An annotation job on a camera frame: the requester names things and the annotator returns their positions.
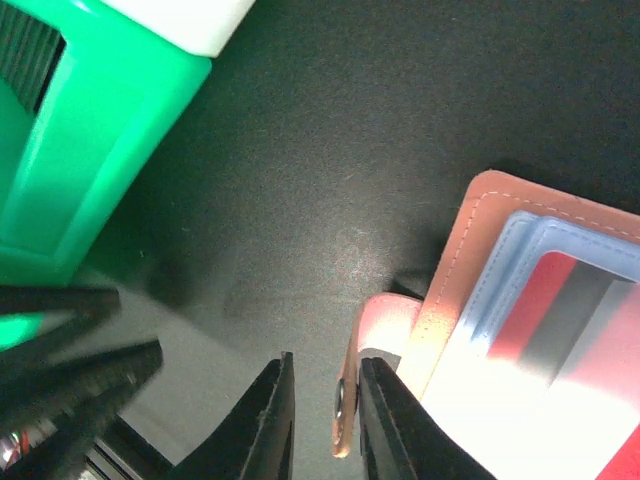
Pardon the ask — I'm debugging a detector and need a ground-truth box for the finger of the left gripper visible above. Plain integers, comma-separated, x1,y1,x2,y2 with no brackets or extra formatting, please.
1,285,121,370
1,340,163,479

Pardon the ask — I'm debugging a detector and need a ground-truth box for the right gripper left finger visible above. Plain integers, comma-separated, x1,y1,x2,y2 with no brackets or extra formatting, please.
166,352,295,480

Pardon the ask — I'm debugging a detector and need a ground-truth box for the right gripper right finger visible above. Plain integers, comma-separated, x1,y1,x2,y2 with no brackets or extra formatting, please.
359,357,493,480

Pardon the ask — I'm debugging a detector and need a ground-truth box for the pink leather card holder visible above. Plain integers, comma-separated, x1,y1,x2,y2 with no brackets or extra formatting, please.
331,170,639,479

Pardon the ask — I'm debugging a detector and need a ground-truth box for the green bin with black cards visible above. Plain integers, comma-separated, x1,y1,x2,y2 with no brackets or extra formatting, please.
0,0,214,356

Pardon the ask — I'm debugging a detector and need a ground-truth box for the black credit card stack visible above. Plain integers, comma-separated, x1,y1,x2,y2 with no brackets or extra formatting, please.
1,1,66,113

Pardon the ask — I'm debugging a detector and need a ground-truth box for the white bin with blue cards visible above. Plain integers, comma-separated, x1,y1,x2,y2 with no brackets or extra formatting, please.
104,0,255,58

